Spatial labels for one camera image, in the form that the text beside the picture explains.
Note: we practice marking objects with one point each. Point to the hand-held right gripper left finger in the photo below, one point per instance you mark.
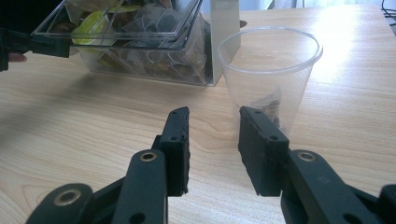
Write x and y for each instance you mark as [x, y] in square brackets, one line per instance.
[177, 155]

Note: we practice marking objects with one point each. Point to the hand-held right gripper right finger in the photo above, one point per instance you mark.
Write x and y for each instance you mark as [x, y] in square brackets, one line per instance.
[263, 158]

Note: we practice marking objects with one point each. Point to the dark tea bag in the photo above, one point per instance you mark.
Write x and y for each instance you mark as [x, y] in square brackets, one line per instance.
[271, 107]

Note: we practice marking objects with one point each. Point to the clear plastic cup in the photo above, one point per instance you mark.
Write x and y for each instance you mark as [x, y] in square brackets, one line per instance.
[299, 81]

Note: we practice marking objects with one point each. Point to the clear plastic tea box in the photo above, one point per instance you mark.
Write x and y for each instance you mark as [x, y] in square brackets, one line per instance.
[224, 31]

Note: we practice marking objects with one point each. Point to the pile of tea bags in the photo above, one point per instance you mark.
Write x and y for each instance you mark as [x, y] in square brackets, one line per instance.
[149, 21]

